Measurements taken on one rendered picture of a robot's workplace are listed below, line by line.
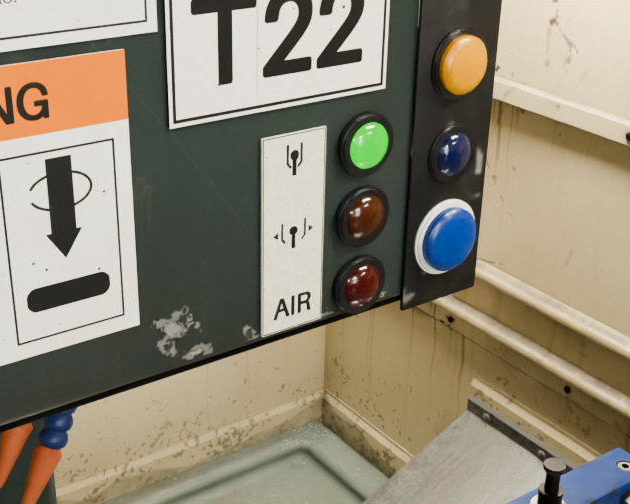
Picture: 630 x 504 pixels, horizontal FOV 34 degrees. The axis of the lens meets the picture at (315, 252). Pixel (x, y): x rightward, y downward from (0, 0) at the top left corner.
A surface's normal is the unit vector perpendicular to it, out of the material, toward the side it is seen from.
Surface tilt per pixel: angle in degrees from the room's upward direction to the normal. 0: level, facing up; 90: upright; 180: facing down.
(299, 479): 0
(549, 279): 90
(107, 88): 90
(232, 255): 90
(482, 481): 24
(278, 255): 90
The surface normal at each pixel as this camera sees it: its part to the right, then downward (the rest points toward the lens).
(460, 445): -0.31, -0.73
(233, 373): 0.59, 0.36
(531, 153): -0.83, 0.26
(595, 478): 0.02, -0.90
